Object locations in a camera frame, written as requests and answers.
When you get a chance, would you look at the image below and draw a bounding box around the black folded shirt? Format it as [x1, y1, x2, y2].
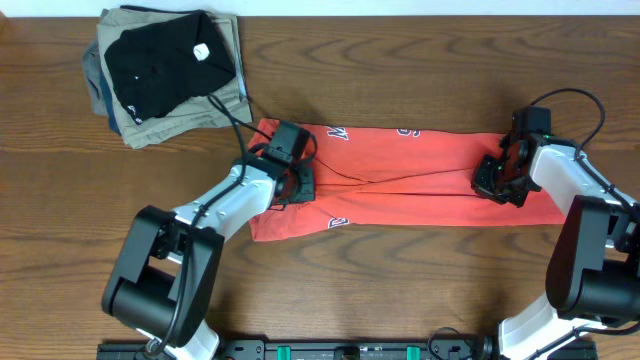
[104, 11, 236, 124]

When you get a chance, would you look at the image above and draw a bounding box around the red printed t-shirt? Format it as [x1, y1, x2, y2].
[249, 124, 564, 242]

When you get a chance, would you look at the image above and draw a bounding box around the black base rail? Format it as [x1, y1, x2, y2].
[96, 339, 599, 360]

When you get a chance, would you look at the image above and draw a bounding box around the khaki folded garment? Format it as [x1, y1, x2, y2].
[95, 6, 252, 149]

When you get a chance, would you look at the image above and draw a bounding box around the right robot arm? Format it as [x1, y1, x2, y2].
[471, 106, 639, 359]

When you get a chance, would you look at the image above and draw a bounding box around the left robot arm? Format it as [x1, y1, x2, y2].
[97, 122, 317, 359]

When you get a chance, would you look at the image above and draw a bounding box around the grey folded garment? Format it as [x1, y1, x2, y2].
[81, 39, 107, 116]

